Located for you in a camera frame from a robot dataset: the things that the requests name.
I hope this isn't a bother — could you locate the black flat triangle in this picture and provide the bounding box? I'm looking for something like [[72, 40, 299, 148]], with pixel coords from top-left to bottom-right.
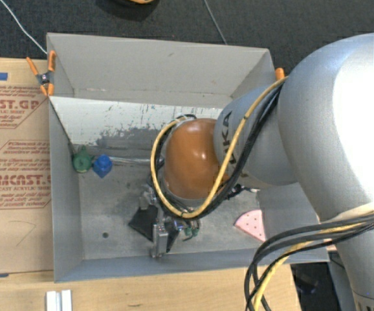
[[127, 207, 182, 253]]

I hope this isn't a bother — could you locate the green toy animal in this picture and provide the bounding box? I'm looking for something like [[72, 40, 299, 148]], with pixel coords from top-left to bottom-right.
[[71, 145, 94, 174]]

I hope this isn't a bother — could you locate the grey metal bin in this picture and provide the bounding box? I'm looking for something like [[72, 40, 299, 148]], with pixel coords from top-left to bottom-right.
[[46, 32, 331, 283]]

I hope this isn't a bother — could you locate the black cylinder on white bracket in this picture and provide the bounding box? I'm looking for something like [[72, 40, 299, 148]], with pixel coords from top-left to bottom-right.
[[227, 183, 259, 196]]

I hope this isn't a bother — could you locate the blue toy block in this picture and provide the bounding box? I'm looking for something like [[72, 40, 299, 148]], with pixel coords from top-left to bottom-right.
[[92, 154, 114, 179]]

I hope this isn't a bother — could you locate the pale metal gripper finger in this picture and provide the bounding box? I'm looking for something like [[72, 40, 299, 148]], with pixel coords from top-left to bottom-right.
[[150, 224, 170, 259]]

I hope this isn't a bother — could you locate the brown cardboard board red print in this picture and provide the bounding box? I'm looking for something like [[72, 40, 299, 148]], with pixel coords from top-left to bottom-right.
[[0, 56, 56, 277]]

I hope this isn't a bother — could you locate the pink dotted sponge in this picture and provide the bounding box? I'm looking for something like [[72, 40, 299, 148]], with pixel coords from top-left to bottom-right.
[[234, 209, 267, 243]]

